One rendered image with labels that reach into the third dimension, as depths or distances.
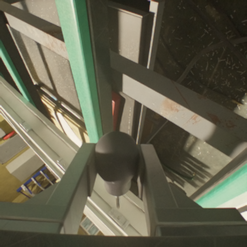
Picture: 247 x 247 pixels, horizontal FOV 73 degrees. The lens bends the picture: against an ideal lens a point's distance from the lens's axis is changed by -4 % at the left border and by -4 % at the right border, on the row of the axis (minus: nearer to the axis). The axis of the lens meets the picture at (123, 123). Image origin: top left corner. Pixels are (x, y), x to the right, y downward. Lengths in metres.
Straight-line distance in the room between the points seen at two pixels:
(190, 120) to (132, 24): 0.36
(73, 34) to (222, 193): 0.22
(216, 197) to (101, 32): 0.22
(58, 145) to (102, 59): 0.34
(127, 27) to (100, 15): 0.33
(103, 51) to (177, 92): 0.10
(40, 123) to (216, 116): 0.49
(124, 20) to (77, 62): 0.33
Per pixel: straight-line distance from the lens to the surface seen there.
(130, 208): 0.43
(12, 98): 0.71
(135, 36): 0.52
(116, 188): 0.17
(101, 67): 0.23
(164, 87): 0.22
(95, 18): 0.20
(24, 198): 12.49
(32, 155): 9.76
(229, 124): 0.21
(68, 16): 0.20
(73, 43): 0.21
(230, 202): 0.21
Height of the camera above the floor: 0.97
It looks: 28 degrees down
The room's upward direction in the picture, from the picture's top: 132 degrees counter-clockwise
